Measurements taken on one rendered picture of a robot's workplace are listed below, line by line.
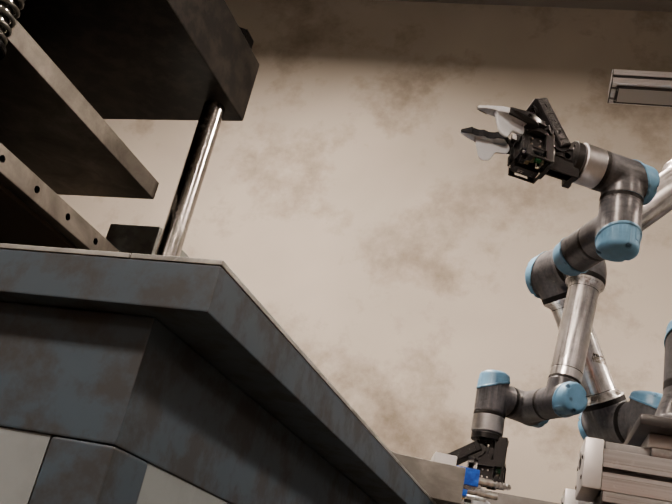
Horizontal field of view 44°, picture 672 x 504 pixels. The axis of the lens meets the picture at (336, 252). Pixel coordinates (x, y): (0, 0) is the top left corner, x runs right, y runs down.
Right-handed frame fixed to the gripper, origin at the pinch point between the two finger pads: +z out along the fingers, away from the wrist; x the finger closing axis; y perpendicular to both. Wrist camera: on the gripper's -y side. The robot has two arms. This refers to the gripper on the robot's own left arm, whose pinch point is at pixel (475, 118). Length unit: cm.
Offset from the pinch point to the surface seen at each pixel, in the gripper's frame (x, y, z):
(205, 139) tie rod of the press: 76, -33, 45
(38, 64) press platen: 37, -10, 81
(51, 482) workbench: -48, 89, 46
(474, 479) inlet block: 16, 59, -12
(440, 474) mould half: 12, 61, -5
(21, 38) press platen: 32, -11, 85
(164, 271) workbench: -54, 75, 43
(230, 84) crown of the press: 69, -49, 43
